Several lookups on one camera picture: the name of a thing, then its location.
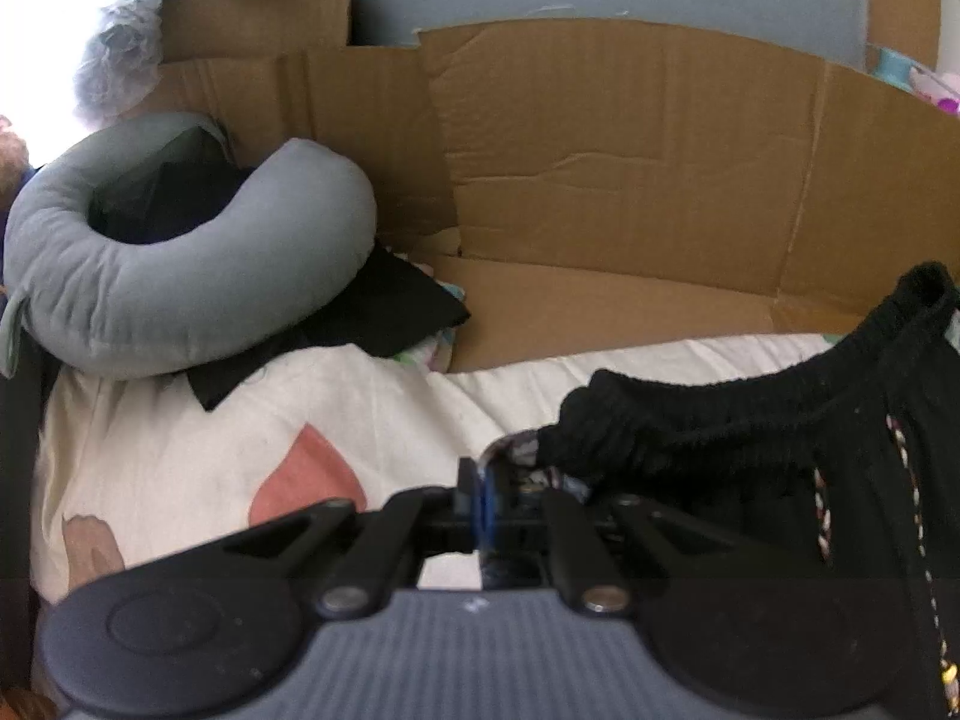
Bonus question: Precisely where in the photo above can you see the black shorts with patterned lining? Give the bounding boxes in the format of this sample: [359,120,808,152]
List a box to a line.
[480,261,960,720]

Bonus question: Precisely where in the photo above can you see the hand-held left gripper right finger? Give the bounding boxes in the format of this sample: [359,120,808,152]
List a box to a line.
[491,487,758,616]

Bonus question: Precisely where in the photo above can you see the grey neck pillow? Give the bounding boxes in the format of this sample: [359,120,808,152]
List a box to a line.
[0,111,377,380]

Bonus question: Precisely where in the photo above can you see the small cardboard box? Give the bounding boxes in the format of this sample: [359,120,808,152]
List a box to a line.
[159,0,355,65]

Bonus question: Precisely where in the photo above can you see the black cloth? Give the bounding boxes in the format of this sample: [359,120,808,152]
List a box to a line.
[90,127,472,412]

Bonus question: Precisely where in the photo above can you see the flat brown cardboard sheet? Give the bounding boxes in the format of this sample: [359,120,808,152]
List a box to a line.
[154,19,960,376]

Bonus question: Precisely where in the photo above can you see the cream bear print blanket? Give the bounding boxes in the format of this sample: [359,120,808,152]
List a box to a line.
[30,334,856,608]

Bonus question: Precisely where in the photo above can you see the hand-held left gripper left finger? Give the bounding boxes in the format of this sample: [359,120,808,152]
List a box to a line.
[225,457,492,620]

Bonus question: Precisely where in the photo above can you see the crumpled clear plastic bag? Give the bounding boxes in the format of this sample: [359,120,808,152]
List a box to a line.
[73,0,338,121]

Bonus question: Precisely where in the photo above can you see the brown teddy bear plush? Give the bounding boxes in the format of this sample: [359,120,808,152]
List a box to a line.
[0,116,35,200]

